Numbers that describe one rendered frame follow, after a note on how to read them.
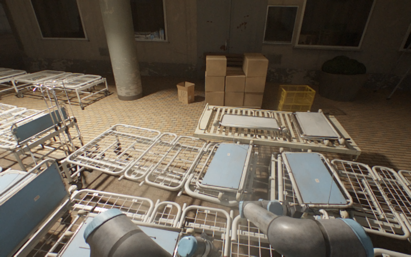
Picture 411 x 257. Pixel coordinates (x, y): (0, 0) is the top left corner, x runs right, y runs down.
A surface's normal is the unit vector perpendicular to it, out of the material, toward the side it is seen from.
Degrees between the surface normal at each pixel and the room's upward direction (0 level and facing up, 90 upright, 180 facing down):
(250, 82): 90
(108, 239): 27
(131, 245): 15
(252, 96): 90
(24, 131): 90
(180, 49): 90
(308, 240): 40
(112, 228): 7
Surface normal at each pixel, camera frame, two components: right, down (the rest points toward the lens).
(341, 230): 0.01, -0.79
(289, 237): -0.68, -0.33
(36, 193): 0.99, 0.10
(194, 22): -0.16, 0.48
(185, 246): -0.46, -0.53
